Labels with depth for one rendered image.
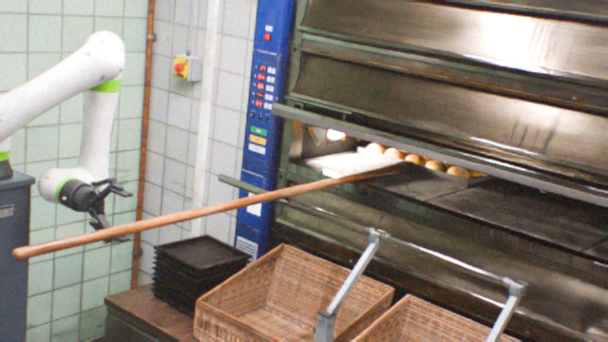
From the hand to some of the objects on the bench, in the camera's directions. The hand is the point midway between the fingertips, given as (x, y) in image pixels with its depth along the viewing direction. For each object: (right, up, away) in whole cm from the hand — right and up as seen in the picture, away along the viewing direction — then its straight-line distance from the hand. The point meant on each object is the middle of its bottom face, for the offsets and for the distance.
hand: (125, 217), depth 230 cm
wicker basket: (+92, -67, +31) cm, 118 cm away
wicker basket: (+46, -52, +67) cm, 96 cm away
